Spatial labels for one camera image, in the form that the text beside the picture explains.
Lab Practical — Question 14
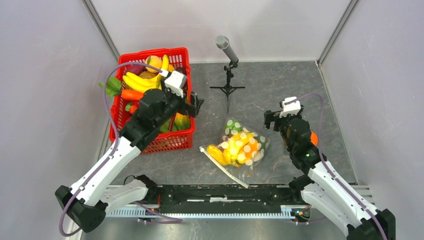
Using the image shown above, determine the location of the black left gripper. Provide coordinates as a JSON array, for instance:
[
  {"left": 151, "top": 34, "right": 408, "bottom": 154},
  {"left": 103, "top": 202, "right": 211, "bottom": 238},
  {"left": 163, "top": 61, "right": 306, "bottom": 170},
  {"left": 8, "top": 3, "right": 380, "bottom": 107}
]
[{"left": 154, "top": 78, "right": 203, "bottom": 128}]

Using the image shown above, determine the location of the green toy watermelon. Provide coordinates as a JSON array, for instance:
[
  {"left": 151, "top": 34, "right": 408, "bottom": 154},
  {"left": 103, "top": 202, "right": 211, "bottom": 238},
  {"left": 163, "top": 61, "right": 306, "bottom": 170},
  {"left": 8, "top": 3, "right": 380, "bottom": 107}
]
[{"left": 224, "top": 119, "right": 242, "bottom": 136}]

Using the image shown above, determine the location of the clear dotted zip bag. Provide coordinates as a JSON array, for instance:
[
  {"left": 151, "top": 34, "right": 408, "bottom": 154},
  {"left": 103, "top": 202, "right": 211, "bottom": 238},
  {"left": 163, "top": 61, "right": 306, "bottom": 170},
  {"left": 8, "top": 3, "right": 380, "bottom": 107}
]
[{"left": 199, "top": 117, "right": 271, "bottom": 189}]

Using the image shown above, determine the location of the yellow banana bunch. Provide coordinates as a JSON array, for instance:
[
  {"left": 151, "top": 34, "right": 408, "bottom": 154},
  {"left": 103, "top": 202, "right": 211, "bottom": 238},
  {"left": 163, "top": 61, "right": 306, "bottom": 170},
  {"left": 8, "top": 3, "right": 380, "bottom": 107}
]
[
  {"left": 122, "top": 54, "right": 174, "bottom": 93},
  {"left": 221, "top": 131, "right": 259, "bottom": 165}
]

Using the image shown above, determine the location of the yellow squash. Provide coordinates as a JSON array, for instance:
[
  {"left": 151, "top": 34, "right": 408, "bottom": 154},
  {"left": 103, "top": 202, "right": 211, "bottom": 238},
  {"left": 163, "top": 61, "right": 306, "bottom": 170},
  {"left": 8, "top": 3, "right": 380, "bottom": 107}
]
[{"left": 206, "top": 144, "right": 231, "bottom": 166}]

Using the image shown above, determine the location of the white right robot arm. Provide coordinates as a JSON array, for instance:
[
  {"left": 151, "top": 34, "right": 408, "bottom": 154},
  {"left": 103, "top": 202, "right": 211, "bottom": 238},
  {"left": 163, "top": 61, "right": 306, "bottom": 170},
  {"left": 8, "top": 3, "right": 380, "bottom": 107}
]
[{"left": 263, "top": 110, "right": 396, "bottom": 240}]

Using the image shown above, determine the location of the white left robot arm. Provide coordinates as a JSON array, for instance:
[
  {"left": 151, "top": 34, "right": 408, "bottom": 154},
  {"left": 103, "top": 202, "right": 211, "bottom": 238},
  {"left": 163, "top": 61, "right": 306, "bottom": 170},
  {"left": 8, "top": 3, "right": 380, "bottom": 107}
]
[{"left": 55, "top": 88, "right": 204, "bottom": 237}]

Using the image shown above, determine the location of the red plastic basket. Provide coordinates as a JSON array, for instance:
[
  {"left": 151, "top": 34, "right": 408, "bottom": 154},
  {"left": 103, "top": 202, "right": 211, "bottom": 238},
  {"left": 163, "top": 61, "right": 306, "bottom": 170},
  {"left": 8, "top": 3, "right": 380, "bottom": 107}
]
[{"left": 110, "top": 47, "right": 196, "bottom": 154}]

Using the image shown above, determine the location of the orange tape roll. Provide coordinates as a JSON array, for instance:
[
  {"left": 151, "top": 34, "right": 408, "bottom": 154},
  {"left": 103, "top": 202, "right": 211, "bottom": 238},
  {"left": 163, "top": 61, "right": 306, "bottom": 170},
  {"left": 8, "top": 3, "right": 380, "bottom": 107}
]
[{"left": 310, "top": 131, "right": 319, "bottom": 146}]

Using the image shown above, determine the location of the yellow peach with leaf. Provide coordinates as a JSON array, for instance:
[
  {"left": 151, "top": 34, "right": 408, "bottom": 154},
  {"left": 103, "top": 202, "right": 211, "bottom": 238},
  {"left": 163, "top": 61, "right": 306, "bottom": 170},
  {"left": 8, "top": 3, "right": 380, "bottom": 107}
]
[{"left": 145, "top": 55, "right": 162, "bottom": 74}]

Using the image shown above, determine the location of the silver microphone on stand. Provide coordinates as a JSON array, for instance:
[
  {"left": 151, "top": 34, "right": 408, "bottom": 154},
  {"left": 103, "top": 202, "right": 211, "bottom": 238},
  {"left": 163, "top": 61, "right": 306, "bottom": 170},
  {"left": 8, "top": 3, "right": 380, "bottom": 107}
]
[{"left": 209, "top": 35, "right": 247, "bottom": 114}]

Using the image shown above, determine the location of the orange toy carrot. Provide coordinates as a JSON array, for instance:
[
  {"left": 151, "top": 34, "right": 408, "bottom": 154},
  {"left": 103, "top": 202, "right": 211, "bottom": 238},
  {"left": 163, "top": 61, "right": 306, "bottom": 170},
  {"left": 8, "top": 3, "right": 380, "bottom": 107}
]
[{"left": 120, "top": 89, "right": 144, "bottom": 101}]

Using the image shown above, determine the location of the purple sweet potato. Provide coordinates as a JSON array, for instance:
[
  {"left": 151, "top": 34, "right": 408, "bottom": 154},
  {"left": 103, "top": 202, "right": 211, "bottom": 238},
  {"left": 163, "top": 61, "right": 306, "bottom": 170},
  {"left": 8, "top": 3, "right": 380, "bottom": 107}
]
[{"left": 124, "top": 64, "right": 146, "bottom": 76}]

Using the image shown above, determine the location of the green lettuce leaf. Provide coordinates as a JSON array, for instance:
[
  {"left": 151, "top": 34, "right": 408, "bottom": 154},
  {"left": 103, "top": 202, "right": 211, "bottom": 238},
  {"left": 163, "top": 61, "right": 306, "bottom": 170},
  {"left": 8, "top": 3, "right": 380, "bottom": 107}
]
[{"left": 98, "top": 76, "right": 123, "bottom": 98}]

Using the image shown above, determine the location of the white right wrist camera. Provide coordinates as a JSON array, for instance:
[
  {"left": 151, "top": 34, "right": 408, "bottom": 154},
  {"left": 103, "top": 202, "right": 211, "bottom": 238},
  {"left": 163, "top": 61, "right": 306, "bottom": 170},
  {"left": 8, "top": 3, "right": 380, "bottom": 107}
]
[{"left": 279, "top": 96, "right": 302, "bottom": 118}]

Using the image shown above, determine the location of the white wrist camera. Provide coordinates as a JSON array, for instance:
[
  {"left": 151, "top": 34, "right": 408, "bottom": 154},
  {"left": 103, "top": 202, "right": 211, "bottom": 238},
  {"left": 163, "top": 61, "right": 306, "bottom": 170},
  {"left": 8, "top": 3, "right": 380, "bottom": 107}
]
[
  {"left": 159, "top": 68, "right": 187, "bottom": 98},
  {"left": 279, "top": 96, "right": 302, "bottom": 118}
]

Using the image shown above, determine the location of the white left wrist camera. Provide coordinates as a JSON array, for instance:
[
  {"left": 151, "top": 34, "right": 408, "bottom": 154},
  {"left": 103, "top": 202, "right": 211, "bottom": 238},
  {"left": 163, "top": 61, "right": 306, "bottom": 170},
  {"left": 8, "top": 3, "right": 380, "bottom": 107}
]
[{"left": 159, "top": 68, "right": 187, "bottom": 98}]

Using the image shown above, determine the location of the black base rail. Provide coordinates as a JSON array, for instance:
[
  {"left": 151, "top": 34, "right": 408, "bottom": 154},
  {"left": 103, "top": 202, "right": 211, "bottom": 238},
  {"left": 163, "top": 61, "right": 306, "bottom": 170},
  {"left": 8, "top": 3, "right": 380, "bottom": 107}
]
[{"left": 140, "top": 184, "right": 306, "bottom": 214}]

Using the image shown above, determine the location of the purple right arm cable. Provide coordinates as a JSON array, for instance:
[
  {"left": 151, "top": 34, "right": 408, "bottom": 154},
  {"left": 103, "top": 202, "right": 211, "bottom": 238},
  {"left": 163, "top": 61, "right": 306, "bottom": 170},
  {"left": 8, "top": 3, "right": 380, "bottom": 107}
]
[{"left": 284, "top": 92, "right": 388, "bottom": 240}]

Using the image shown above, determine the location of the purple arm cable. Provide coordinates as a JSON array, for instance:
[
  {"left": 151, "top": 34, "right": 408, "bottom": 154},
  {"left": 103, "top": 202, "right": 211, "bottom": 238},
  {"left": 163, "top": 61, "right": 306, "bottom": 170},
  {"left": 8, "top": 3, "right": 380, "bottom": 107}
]
[
  {"left": 58, "top": 61, "right": 165, "bottom": 238},
  {"left": 284, "top": 92, "right": 388, "bottom": 240}
]

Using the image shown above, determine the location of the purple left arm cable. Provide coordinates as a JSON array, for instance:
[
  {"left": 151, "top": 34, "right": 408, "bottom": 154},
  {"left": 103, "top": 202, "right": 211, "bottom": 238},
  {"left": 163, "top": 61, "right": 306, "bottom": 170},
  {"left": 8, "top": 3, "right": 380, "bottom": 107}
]
[{"left": 58, "top": 61, "right": 165, "bottom": 238}]

